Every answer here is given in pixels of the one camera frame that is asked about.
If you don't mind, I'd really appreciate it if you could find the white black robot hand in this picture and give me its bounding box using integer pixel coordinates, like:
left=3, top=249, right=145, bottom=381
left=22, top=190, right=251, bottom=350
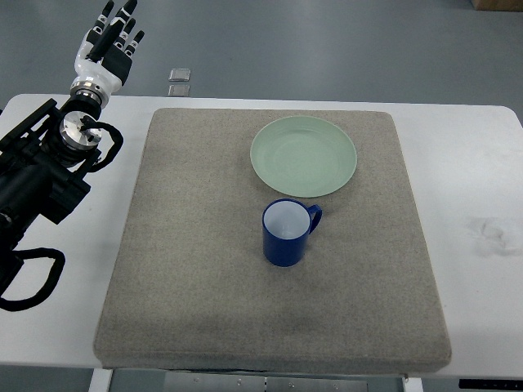
left=70, top=1, right=145, bottom=106

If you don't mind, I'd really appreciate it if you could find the blue cup white inside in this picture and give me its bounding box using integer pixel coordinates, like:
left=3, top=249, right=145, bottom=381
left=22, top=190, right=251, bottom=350
left=261, top=198, right=323, bottom=268

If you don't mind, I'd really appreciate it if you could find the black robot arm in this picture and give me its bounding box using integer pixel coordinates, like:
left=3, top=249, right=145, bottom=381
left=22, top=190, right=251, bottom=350
left=1, top=92, right=123, bottom=288

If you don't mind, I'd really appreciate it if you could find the upper metal floor plate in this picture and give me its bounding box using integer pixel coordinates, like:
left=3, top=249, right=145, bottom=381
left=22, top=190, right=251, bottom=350
left=168, top=68, right=191, bottom=82

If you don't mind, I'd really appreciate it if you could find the light green plate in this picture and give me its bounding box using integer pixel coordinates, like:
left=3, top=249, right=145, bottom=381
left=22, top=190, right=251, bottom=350
left=250, top=115, right=358, bottom=198

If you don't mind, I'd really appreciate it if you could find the grey fabric mat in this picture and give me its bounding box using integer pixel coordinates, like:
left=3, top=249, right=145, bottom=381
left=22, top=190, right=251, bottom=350
left=93, top=107, right=453, bottom=373

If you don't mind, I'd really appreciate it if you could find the cardboard box corner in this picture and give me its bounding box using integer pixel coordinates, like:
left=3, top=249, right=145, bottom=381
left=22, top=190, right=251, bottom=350
left=471, top=0, right=523, bottom=12

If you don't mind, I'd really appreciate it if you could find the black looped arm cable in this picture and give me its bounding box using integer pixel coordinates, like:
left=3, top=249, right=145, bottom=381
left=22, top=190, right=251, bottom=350
left=0, top=247, right=66, bottom=313

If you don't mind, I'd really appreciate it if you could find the grey metal table frame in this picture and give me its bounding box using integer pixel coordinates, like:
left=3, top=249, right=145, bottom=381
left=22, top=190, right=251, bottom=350
left=87, top=369, right=426, bottom=391

